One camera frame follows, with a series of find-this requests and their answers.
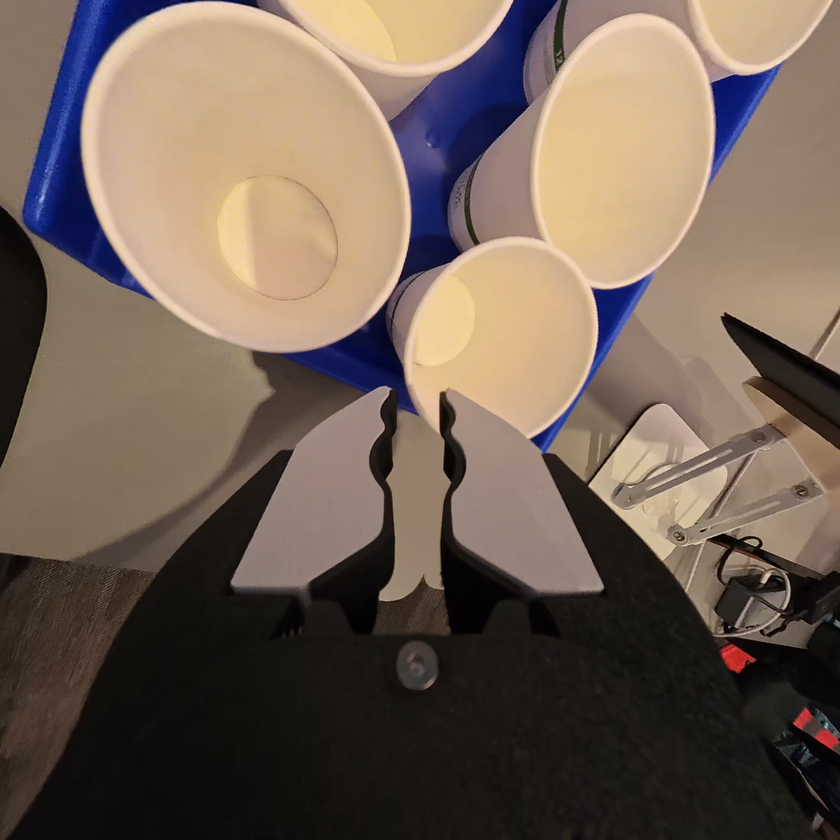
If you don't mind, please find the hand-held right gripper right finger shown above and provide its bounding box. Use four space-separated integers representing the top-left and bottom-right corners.
438 388 606 636

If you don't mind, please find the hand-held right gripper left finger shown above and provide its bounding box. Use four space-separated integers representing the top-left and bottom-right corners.
231 387 399 636

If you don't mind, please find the narrow blue plastic bin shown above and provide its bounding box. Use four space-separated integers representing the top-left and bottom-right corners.
23 0 785 454

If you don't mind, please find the white clipboard stand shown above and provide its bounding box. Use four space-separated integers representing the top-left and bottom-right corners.
587 403 826 564

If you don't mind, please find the black power adapter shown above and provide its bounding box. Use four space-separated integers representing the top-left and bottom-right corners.
715 576 770 626

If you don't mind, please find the black quilted armrest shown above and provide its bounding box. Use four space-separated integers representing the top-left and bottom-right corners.
0 206 50 460

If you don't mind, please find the white cable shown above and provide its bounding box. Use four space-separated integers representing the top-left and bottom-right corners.
712 567 793 637

